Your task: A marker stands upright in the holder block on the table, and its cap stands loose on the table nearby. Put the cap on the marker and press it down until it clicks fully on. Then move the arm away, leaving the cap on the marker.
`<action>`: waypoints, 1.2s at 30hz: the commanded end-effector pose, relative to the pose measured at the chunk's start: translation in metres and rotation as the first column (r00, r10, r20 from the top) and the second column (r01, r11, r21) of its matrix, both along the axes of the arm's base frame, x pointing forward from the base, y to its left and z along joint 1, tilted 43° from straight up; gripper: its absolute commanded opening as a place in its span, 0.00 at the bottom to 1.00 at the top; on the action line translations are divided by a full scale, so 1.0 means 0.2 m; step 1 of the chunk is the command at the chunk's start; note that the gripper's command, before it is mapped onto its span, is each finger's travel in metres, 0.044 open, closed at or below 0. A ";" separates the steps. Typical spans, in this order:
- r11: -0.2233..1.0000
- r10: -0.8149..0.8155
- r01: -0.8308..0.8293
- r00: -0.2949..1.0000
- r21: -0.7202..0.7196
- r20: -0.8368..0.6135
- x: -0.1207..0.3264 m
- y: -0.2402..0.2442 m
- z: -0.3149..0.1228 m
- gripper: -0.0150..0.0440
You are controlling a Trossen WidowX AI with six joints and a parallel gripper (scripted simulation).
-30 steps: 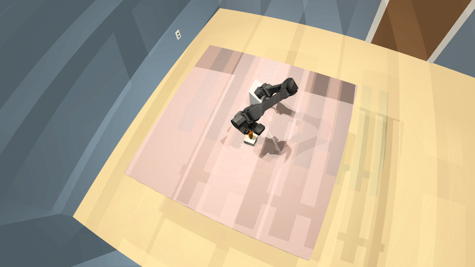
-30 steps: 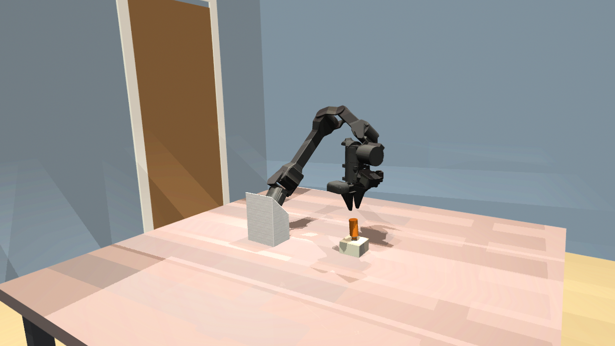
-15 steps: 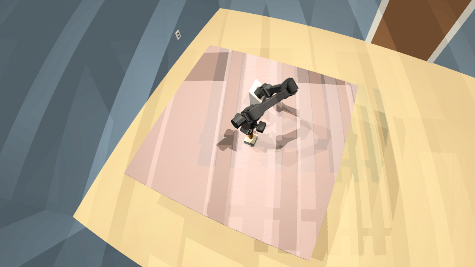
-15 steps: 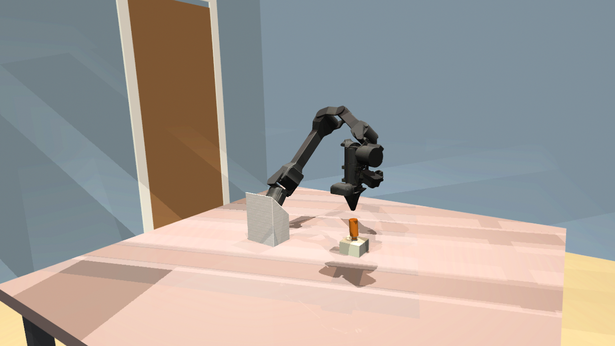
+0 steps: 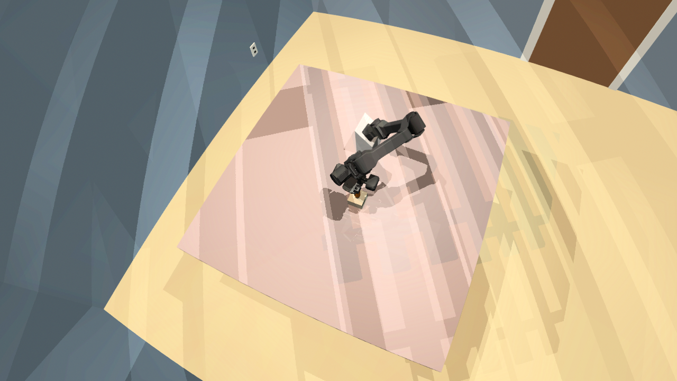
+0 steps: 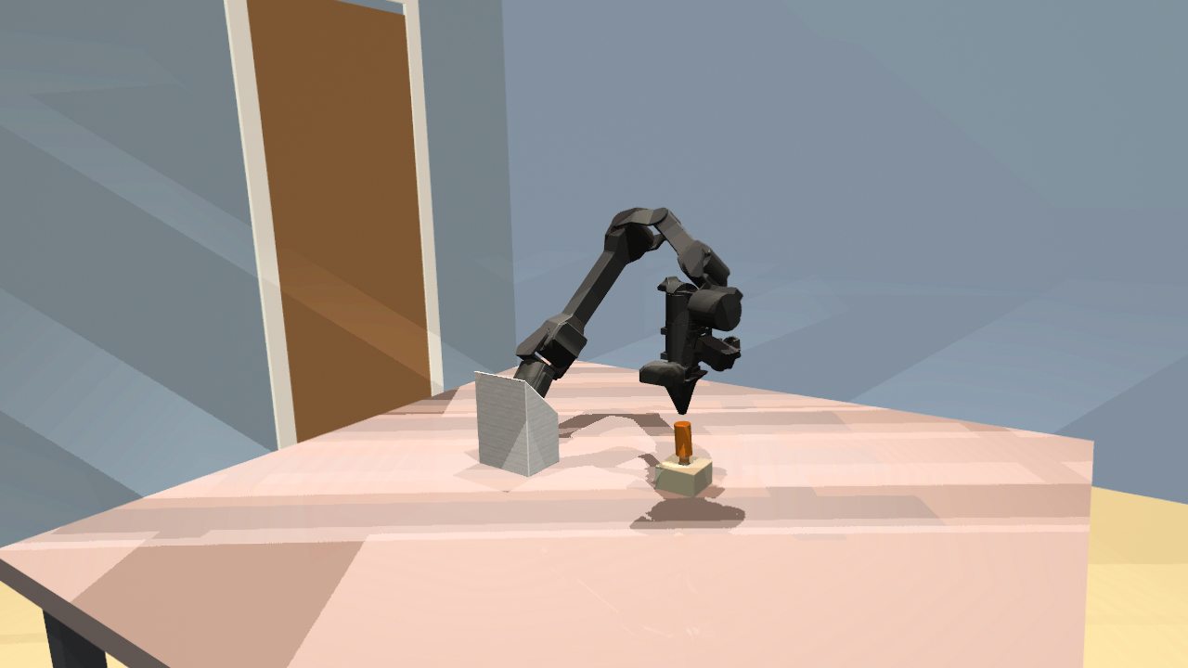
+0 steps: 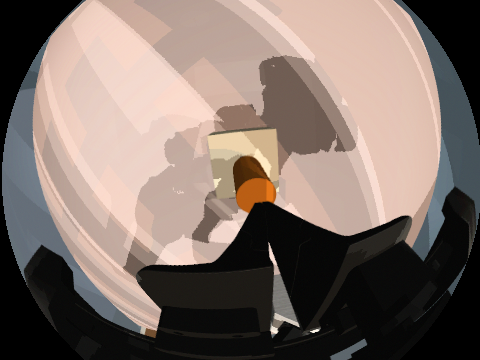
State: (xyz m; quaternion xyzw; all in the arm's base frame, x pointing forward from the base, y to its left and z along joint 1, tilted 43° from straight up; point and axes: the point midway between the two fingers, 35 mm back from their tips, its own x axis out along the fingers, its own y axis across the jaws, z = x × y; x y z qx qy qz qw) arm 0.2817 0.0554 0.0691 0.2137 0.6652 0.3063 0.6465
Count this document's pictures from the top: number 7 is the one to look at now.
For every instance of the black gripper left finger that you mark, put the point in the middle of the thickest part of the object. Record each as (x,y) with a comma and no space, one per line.
(242,277)

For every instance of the beige cube block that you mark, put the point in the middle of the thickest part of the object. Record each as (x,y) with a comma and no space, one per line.
(226,147)

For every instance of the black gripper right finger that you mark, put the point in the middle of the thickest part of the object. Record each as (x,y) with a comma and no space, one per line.
(314,262)

